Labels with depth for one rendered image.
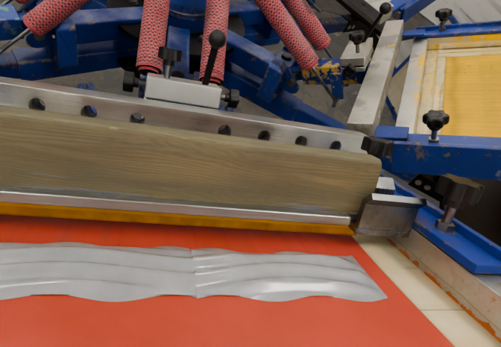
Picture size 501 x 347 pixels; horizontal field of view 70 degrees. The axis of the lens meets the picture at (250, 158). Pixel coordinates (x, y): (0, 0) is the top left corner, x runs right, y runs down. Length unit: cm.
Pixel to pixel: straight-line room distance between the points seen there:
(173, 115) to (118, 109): 8
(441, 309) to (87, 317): 30
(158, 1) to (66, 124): 48
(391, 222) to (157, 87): 41
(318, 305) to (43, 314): 21
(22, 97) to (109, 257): 33
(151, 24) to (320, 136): 39
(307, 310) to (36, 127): 27
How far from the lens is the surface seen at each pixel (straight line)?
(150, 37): 75
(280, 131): 61
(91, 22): 101
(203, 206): 36
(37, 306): 30
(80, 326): 28
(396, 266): 45
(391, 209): 44
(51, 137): 35
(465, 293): 42
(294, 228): 42
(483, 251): 45
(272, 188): 38
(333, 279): 37
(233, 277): 33
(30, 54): 105
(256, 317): 30
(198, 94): 62
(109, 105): 57
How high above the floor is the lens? 156
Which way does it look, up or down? 46 degrees down
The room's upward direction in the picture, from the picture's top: 25 degrees clockwise
